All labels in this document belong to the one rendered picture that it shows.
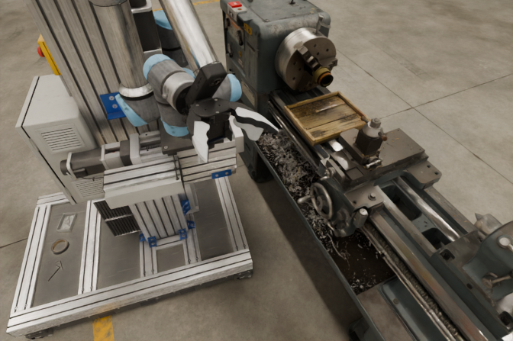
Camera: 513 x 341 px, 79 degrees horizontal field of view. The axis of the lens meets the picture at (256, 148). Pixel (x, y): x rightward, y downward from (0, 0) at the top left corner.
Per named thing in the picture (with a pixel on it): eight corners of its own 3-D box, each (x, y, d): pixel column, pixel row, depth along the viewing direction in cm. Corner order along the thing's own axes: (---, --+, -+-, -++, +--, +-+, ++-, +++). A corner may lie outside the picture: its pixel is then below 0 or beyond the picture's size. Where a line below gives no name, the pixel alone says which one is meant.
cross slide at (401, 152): (321, 162, 138) (323, 155, 134) (396, 134, 150) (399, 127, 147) (343, 189, 127) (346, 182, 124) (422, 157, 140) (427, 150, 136)
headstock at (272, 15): (221, 50, 221) (215, -9, 193) (280, 37, 235) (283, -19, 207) (255, 95, 183) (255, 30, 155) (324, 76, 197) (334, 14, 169)
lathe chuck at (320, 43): (271, 85, 174) (285, 29, 154) (317, 82, 188) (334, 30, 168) (279, 93, 168) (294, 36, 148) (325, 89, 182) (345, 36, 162)
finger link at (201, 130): (208, 181, 52) (211, 146, 59) (208, 156, 48) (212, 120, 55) (188, 181, 52) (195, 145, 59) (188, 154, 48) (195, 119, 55)
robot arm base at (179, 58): (160, 72, 146) (156, 52, 139) (158, 56, 156) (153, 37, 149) (192, 66, 149) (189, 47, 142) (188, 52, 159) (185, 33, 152)
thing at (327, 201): (303, 201, 158) (309, 171, 142) (320, 194, 161) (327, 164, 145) (333, 245, 141) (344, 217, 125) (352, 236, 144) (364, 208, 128)
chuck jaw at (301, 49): (302, 62, 165) (293, 47, 156) (310, 56, 164) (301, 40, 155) (313, 72, 158) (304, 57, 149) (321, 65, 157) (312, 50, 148)
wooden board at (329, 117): (283, 111, 172) (283, 106, 169) (337, 95, 182) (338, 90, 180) (311, 146, 153) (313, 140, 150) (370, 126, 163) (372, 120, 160)
